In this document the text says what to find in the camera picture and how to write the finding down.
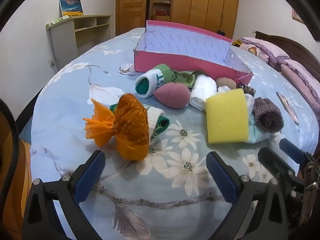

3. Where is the orange mesh pouf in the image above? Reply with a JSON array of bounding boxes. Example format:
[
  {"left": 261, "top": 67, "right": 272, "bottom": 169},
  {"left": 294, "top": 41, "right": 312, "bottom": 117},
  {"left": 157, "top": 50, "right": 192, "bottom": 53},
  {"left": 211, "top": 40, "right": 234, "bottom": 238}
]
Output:
[{"left": 84, "top": 93, "right": 150, "bottom": 161}]

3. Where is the purple pillow with bear print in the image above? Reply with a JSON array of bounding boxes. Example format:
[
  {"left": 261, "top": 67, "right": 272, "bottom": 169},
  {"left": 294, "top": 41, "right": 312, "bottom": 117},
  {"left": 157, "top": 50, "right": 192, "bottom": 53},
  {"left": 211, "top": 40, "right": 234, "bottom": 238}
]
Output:
[{"left": 232, "top": 37, "right": 292, "bottom": 64}]

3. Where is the green white sock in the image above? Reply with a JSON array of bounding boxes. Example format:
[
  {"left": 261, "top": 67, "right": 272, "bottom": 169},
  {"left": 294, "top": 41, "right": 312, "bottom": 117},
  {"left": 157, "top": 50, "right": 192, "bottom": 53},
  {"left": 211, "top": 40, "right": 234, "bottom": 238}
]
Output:
[
  {"left": 110, "top": 104, "right": 170, "bottom": 140},
  {"left": 135, "top": 64, "right": 175, "bottom": 99}
]

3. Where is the black braided cable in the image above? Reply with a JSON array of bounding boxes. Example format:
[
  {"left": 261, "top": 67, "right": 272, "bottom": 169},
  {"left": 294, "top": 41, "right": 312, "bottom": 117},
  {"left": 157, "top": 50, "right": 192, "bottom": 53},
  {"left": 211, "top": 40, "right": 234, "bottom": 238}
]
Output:
[{"left": 0, "top": 100, "right": 20, "bottom": 205}]

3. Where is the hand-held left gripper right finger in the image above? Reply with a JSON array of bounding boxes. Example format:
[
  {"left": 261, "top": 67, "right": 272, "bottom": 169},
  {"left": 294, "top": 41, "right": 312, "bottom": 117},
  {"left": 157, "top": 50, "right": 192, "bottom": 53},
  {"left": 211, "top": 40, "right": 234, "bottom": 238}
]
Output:
[{"left": 205, "top": 151, "right": 292, "bottom": 240}]

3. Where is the green satin cloth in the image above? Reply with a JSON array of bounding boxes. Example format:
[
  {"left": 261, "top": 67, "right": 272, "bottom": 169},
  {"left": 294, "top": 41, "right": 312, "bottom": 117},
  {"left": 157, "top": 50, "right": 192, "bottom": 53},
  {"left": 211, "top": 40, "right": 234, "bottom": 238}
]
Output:
[{"left": 172, "top": 70, "right": 208, "bottom": 89}]

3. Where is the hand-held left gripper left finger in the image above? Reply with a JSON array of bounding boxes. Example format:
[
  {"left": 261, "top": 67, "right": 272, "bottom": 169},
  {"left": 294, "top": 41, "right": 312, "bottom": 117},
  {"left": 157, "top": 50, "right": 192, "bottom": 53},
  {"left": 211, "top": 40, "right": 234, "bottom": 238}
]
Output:
[{"left": 22, "top": 150, "right": 107, "bottom": 240}]

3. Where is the brown makeup sponge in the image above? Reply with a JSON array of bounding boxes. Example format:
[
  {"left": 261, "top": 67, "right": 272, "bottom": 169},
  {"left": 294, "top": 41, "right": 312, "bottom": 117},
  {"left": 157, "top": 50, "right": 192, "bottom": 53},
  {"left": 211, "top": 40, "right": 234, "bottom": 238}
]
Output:
[{"left": 215, "top": 77, "right": 237, "bottom": 90}]

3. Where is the pink makeup sponge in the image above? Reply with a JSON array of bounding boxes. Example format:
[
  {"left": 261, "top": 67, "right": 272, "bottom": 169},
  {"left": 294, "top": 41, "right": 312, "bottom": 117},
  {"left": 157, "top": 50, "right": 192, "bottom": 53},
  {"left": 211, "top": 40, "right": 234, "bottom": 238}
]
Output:
[{"left": 153, "top": 82, "right": 192, "bottom": 109}]

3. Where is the wooden nightstand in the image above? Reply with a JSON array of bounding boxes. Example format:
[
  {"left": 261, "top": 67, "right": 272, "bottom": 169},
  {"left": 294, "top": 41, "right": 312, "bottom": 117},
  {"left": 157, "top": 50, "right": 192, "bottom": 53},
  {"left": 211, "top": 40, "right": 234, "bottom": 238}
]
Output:
[{"left": 0, "top": 110, "right": 32, "bottom": 233}]

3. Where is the white towel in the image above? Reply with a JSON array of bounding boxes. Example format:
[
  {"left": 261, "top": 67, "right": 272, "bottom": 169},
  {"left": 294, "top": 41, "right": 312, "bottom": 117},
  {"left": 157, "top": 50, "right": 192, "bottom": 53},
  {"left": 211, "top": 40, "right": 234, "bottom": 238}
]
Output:
[{"left": 189, "top": 75, "right": 218, "bottom": 112}]

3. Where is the sunflower field painting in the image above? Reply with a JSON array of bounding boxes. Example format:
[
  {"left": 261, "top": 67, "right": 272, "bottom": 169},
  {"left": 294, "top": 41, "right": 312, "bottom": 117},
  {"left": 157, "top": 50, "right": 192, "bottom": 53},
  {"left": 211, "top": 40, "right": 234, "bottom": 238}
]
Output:
[{"left": 59, "top": 0, "right": 84, "bottom": 17}]

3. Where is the brown knitted sock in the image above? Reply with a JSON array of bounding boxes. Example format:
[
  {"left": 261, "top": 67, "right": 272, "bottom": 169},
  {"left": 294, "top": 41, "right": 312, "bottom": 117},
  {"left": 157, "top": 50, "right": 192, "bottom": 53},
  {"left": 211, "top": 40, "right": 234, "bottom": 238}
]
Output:
[{"left": 252, "top": 97, "right": 284, "bottom": 133}]

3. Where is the dark patterned pouch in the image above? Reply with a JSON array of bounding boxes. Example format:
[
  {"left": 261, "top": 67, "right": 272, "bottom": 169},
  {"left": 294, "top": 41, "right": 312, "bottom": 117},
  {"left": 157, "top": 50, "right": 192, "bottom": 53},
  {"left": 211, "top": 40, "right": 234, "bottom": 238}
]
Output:
[{"left": 240, "top": 84, "right": 255, "bottom": 97}]

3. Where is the yellow sponge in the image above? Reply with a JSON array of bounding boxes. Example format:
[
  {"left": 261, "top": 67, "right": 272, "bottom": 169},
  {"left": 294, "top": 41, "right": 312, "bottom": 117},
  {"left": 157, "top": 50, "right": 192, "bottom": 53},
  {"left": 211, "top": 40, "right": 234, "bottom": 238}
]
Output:
[{"left": 205, "top": 89, "right": 249, "bottom": 144}]

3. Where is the pink cardboard box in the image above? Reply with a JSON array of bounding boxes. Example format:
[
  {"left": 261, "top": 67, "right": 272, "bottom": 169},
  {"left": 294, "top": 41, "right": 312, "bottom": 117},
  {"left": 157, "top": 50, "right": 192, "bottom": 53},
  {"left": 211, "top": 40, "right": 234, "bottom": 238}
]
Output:
[{"left": 133, "top": 20, "right": 253, "bottom": 85}]

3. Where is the wooden wardrobe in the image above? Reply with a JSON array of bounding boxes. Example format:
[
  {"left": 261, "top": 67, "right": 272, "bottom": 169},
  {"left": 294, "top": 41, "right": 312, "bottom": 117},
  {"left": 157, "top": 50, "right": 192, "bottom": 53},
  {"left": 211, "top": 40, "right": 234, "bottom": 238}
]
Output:
[{"left": 147, "top": 0, "right": 240, "bottom": 39}]

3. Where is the blue floral bedsheet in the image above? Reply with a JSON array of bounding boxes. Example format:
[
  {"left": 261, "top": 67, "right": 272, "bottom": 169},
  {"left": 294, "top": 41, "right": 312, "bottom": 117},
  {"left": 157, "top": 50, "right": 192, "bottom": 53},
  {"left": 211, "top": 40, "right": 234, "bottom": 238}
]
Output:
[{"left": 15, "top": 26, "right": 320, "bottom": 240}]

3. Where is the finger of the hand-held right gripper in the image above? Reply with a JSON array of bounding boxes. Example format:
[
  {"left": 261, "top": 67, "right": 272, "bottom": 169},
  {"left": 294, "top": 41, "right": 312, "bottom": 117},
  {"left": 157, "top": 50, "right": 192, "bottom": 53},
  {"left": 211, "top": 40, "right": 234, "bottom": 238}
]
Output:
[
  {"left": 258, "top": 147, "right": 304, "bottom": 188},
  {"left": 279, "top": 137, "right": 315, "bottom": 167}
]

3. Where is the wooden door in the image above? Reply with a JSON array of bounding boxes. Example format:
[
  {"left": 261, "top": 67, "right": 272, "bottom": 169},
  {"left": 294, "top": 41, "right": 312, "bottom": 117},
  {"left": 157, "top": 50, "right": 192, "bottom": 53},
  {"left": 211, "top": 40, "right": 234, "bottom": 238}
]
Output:
[{"left": 115, "top": 0, "right": 148, "bottom": 34}]

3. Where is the purple ruffled pillow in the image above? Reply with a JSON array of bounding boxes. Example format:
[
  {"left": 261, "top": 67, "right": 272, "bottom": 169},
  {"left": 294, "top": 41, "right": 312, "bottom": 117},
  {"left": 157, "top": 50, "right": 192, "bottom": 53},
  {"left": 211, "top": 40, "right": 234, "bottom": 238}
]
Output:
[{"left": 269, "top": 55, "right": 320, "bottom": 110}]

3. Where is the framed wall picture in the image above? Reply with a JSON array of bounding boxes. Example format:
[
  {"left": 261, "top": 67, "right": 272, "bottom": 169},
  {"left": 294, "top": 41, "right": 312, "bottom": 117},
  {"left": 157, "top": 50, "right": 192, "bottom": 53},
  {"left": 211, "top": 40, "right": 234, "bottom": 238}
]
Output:
[{"left": 292, "top": 8, "right": 305, "bottom": 25}]

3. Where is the smartphone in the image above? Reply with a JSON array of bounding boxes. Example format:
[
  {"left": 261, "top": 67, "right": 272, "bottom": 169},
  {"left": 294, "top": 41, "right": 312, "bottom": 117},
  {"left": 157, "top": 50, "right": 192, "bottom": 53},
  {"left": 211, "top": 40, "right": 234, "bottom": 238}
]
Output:
[{"left": 276, "top": 92, "right": 300, "bottom": 125}]

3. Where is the light blue cloth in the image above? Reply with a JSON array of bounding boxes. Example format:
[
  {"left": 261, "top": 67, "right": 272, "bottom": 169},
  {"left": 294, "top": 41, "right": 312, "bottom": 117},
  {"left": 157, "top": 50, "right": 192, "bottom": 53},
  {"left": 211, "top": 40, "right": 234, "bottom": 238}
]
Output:
[{"left": 246, "top": 117, "right": 285, "bottom": 144}]

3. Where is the dark wooden headboard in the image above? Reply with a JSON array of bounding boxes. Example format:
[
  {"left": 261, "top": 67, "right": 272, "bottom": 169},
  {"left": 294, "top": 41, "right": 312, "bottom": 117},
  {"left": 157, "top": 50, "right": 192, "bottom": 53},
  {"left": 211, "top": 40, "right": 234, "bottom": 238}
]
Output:
[{"left": 255, "top": 31, "right": 320, "bottom": 68}]

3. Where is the beige desk with shelves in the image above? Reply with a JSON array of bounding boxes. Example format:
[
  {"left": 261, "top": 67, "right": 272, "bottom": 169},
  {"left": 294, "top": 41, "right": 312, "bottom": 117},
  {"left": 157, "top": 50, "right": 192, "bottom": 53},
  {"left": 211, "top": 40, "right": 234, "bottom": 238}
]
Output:
[{"left": 46, "top": 15, "right": 112, "bottom": 74}]

